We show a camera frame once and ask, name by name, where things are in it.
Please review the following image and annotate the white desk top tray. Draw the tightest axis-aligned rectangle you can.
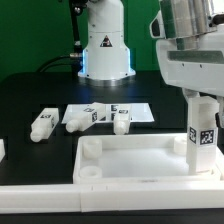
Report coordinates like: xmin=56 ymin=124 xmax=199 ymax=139
xmin=73 ymin=133 xmax=224 ymax=184

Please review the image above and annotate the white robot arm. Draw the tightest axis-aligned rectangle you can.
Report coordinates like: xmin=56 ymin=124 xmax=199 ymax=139
xmin=79 ymin=0 xmax=224 ymax=128

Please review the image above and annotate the white marker paper sheet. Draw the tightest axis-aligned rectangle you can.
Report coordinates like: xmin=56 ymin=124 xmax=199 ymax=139
xmin=62 ymin=103 xmax=154 ymax=124

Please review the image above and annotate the white block left edge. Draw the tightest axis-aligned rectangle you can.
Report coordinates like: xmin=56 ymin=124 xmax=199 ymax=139
xmin=0 ymin=139 xmax=5 ymax=162

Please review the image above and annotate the black cable at base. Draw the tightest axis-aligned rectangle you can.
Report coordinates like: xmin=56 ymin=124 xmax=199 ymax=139
xmin=35 ymin=54 xmax=84 ymax=73

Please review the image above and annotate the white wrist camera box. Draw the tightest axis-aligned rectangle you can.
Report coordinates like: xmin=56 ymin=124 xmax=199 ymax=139
xmin=149 ymin=11 xmax=164 ymax=39

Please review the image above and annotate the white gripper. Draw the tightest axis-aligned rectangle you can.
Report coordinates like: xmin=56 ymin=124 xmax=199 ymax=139
xmin=156 ymin=31 xmax=224 ymax=129

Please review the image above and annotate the white front guide rail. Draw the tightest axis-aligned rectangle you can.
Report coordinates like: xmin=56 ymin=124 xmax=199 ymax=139
xmin=0 ymin=181 xmax=224 ymax=214

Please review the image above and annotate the black pole behind robot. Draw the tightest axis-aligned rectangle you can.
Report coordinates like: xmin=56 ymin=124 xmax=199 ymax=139
xmin=69 ymin=0 xmax=88 ymax=53

